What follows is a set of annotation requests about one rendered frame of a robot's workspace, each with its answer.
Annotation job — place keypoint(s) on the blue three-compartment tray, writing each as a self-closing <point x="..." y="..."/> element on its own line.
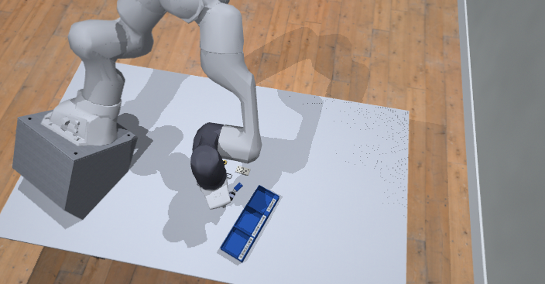
<point x="251" y="220"/>

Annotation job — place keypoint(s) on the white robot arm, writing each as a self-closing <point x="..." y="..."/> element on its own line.
<point x="90" y="117"/>

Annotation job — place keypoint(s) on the white domino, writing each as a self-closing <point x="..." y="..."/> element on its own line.
<point x="242" y="170"/>

